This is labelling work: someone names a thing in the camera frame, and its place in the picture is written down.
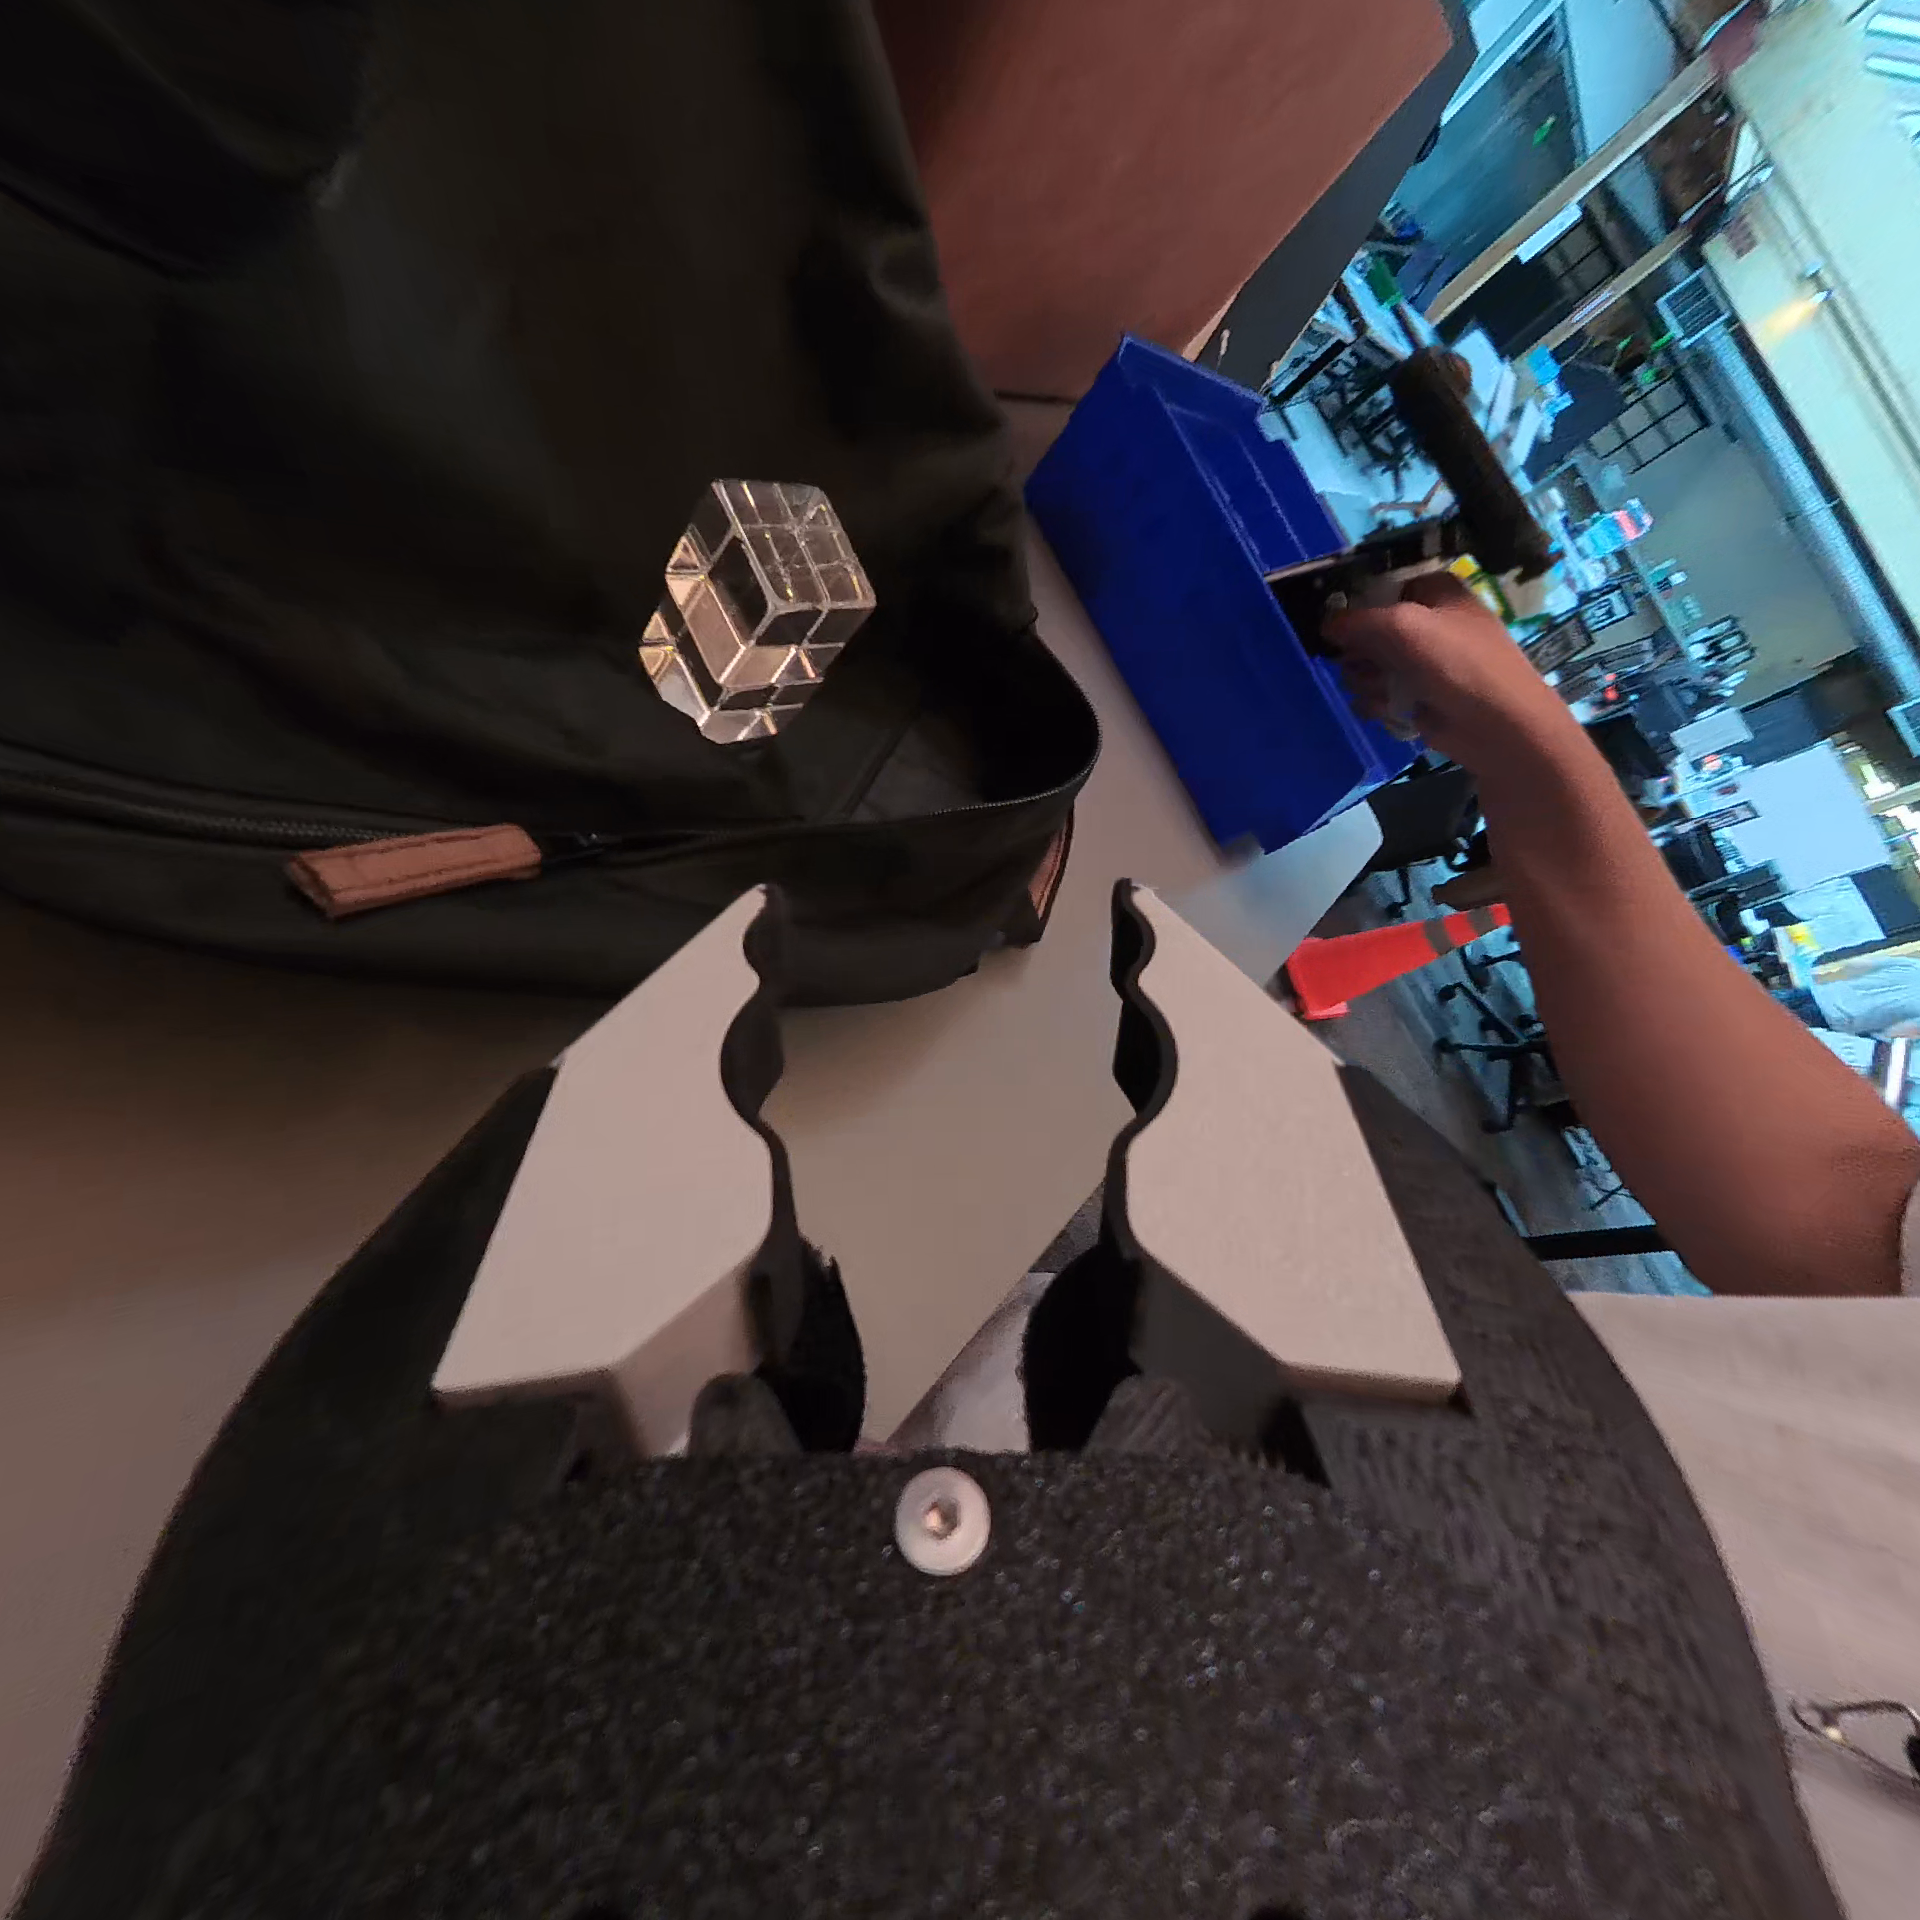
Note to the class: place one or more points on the brown partition board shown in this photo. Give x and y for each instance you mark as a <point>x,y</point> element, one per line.
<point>1140,151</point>

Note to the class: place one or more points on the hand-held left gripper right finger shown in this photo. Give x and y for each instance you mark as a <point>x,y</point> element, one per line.
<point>1275,1201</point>

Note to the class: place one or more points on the black office chair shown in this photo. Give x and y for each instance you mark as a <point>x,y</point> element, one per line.
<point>1501,1034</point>

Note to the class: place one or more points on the black backpack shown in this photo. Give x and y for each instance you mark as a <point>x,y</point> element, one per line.
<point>375,375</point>

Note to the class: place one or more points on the orange traffic cone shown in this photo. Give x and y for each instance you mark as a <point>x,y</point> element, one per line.
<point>1381,961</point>

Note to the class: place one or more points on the person's white shirt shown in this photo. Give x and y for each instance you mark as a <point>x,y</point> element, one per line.
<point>1770,1501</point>

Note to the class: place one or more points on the person's right hand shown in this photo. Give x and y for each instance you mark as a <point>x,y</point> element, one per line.
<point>1432,660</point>

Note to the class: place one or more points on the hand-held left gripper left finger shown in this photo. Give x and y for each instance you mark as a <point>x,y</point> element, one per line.
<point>600,1201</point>

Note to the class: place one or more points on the clear acrylic cube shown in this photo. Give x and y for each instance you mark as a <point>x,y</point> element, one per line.
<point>759,608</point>

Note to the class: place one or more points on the person's right forearm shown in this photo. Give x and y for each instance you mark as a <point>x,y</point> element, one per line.
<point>1651,974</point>

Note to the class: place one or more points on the blue plastic bin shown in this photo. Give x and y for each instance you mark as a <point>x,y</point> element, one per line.
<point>1184,600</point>

